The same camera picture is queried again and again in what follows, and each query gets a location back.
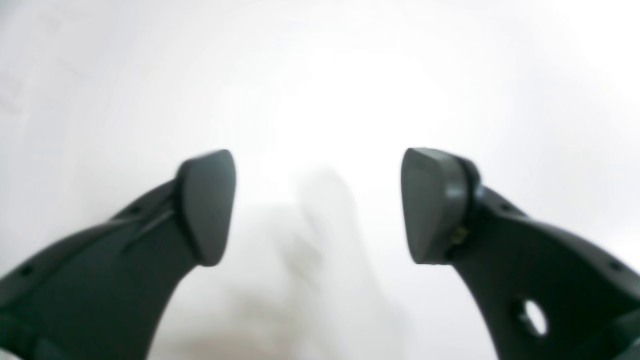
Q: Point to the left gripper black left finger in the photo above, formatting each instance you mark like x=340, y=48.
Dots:
x=100, y=293

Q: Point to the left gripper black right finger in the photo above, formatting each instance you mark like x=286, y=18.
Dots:
x=543, y=292

